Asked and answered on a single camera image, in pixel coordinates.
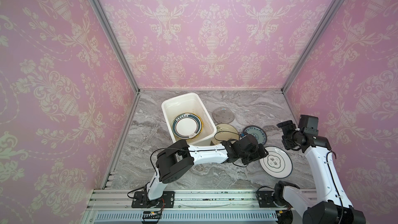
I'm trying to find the left aluminium corner post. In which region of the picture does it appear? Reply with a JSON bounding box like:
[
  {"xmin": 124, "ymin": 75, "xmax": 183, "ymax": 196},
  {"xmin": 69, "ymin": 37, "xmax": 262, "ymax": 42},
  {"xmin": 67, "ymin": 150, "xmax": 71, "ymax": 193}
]
[{"xmin": 89, "ymin": 0, "xmax": 140, "ymax": 95}]

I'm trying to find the white plastic bin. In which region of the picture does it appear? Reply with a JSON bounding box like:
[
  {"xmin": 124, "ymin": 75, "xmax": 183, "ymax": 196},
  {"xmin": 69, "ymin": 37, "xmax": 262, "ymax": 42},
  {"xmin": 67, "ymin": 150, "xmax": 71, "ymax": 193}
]
[{"xmin": 161, "ymin": 93, "xmax": 217, "ymax": 146}]

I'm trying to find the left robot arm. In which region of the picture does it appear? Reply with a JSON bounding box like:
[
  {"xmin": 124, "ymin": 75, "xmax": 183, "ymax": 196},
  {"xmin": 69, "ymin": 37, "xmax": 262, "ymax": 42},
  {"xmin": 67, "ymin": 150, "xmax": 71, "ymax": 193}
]
[{"xmin": 144, "ymin": 134, "xmax": 269, "ymax": 202}]

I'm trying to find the white plate green red rim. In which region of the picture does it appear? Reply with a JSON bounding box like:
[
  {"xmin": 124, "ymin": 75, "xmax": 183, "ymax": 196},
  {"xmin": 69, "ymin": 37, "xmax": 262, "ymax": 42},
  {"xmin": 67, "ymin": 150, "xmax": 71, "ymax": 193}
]
[{"xmin": 172, "ymin": 113, "xmax": 203, "ymax": 140}]

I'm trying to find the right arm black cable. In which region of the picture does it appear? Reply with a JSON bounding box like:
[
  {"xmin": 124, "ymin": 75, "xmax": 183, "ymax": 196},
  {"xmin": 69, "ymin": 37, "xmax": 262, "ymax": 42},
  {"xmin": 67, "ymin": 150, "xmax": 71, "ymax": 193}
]
[{"xmin": 324, "ymin": 150, "xmax": 346, "ymax": 224}]

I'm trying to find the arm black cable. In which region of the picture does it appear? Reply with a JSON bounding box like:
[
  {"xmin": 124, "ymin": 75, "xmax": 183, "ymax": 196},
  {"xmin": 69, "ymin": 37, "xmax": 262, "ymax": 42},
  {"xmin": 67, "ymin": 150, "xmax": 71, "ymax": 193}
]
[
  {"xmin": 126, "ymin": 130, "xmax": 249, "ymax": 199},
  {"xmin": 324, "ymin": 150, "xmax": 346, "ymax": 224}
]

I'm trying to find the small blue patterned plate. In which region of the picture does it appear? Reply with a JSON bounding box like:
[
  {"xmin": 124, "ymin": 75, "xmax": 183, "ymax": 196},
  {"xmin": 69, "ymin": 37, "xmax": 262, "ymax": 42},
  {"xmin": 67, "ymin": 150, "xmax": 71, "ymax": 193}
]
[{"xmin": 243, "ymin": 125, "xmax": 267, "ymax": 145}]

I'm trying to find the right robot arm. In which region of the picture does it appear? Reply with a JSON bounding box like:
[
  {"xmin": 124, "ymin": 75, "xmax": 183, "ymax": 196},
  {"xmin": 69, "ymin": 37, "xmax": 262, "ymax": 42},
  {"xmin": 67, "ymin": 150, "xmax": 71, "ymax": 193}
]
[{"xmin": 273, "ymin": 115, "xmax": 366, "ymax": 224}]

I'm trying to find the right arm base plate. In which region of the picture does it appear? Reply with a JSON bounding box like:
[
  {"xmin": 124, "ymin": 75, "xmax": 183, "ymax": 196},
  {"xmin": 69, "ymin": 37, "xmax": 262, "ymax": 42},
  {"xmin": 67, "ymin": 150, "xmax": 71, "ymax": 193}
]
[{"xmin": 255, "ymin": 189, "xmax": 293, "ymax": 209}]

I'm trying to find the aluminium corner post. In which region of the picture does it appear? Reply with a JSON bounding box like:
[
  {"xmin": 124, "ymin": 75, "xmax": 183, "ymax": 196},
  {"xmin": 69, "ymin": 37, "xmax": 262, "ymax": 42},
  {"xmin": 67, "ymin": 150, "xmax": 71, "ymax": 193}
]
[
  {"xmin": 89, "ymin": 0, "xmax": 140, "ymax": 95},
  {"xmin": 281, "ymin": 0, "xmax": 344, "ymax": 95}
]

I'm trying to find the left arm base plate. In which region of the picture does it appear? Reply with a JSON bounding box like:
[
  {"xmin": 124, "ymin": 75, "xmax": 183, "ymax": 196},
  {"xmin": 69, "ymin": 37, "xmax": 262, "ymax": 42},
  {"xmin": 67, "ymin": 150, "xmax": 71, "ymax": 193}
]
[{"xmin": 131, "ymin": 191, "xmax": 175, "ymax": 208}]

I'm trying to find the clear glass plate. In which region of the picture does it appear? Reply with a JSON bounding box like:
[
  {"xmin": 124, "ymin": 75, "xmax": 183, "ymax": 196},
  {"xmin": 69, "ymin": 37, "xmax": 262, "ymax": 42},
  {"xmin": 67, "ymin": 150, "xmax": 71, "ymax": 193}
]
[{"xmin": 212, "ymin": 106, "xmax": 235, "ymax": 124}]

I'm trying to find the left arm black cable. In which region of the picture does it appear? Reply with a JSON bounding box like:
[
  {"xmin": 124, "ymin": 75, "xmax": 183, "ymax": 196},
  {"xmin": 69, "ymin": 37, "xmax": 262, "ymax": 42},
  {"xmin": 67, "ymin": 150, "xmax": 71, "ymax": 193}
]
[{"xmin": 126, "ymin": 130, "xmax": 249, "ymax": 199}]

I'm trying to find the white plate blue rim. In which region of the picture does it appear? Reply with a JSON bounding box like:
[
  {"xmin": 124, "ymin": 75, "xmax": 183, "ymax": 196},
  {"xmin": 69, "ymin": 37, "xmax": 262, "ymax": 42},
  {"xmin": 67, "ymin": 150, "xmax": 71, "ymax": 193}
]
[{"xmin": 260, "ymin": 146, "xmax": 293, "ymax": 179}]

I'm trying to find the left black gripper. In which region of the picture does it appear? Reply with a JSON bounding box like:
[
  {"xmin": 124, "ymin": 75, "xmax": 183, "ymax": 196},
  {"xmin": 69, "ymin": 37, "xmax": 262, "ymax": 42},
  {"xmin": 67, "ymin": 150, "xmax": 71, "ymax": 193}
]
[{"xmin": 239, "ymin": 141, "xmax": 272, "ymax": 165}]

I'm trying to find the cream willow pattern plate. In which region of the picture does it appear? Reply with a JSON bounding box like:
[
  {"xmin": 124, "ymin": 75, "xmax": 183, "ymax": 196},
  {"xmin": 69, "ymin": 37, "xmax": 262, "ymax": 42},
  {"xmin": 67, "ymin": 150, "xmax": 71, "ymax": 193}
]
[{"xmin": 210, "ymin": 124, "xmax": 239, "ymax": 145}]

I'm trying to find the right aluminium corner post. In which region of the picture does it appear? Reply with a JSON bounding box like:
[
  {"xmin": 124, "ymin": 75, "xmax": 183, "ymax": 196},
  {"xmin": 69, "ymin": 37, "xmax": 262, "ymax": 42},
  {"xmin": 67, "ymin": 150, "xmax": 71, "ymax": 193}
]
[{"xmin": 281, "ymin": 0, "xmax": 344, "ymax": 95}]

